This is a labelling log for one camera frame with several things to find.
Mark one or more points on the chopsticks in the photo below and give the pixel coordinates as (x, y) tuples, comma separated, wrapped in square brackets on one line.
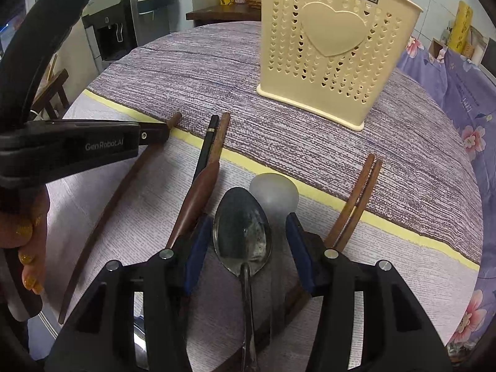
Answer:
[(199, 193)]

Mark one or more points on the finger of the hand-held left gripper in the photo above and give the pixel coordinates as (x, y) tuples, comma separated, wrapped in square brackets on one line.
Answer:
[(153, 133)]

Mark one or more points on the wooden chair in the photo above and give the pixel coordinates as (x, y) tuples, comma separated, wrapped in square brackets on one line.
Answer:
[(54, 85)]

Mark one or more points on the translucent plastic spoon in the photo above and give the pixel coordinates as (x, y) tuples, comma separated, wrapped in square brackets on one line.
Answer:
[(273, 193)]

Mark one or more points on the purple floral blanket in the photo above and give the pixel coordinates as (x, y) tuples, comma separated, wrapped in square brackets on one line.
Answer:
[(476, 97)]

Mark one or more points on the yellow wrapped roll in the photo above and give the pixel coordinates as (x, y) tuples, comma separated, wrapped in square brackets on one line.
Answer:
[(463, 23)]

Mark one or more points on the metal spoon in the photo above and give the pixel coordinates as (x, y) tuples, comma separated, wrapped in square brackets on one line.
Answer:
[(240, 232)]

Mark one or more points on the black chopstick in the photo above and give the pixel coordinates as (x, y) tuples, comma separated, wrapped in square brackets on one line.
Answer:
[(205, 147)]

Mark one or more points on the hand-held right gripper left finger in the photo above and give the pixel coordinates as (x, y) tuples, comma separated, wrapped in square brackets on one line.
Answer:
[(197, 252)]

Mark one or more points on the dark blue holder bin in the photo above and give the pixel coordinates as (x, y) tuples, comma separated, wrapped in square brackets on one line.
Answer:
[(157, 3)]

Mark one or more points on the beige perforated utensil holder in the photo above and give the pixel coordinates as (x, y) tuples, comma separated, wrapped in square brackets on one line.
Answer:
[(333, 66)]

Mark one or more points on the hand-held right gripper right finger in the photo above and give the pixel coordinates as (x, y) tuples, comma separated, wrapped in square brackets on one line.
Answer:
[(299, 250)]

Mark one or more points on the person's left hand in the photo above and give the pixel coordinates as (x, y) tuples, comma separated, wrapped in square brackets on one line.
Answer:
[(23, 224)]

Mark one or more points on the grey water dispenser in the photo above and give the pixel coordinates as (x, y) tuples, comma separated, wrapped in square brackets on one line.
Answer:
[(112, 7)]

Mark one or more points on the dark wooden side table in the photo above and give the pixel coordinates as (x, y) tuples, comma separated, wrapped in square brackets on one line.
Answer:
[(217, 11)]

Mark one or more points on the brown wooden chopstick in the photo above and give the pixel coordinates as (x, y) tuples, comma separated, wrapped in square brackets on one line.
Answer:
[(354, 193), (221, 135), (116, 209), (366, 197)]

